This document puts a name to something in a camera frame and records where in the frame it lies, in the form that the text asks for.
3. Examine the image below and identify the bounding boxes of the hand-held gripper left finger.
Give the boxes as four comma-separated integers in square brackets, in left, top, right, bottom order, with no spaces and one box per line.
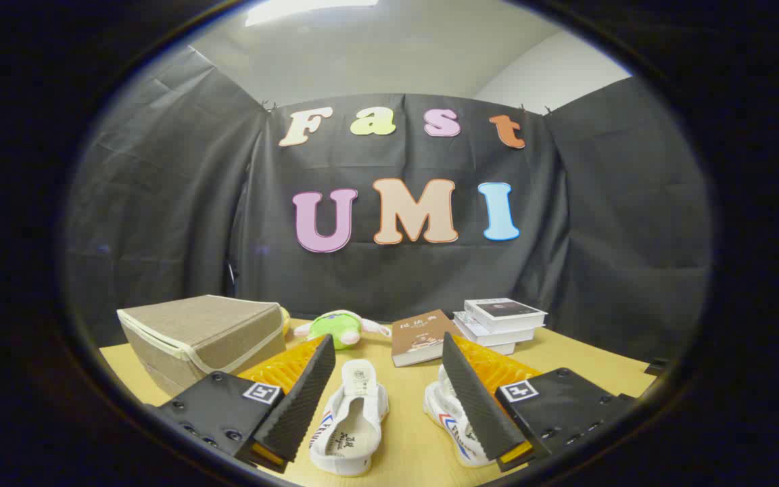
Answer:
[153,333,336,474]

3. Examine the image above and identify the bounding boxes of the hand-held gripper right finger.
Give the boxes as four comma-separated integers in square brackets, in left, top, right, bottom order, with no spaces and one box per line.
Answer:
[442,331,637,473]

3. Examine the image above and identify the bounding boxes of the white canvas shoe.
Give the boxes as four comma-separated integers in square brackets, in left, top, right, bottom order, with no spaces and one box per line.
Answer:
[308,359,390,476]
[423,365,495,469]

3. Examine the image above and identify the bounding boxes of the beige fabric storage box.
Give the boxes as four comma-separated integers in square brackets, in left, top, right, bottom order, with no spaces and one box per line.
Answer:
[117,294,289,398]

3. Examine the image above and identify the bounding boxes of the thick white book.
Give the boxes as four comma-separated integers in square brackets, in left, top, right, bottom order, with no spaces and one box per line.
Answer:
[452,311,537,348]

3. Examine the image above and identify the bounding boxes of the green and pink plush toy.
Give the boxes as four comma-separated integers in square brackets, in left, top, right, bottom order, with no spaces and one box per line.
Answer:
[293,309,392,350]

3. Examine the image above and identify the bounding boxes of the brown cover book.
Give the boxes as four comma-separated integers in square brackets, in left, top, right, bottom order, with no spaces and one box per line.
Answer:
[390,309,463,368]

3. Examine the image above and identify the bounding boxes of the black backdrop cloth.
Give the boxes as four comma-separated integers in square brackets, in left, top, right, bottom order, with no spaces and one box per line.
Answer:
[65,46,711,366]

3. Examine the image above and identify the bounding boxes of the ceiling light panel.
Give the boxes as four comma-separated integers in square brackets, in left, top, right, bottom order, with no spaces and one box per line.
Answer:
[245,0,380,28]

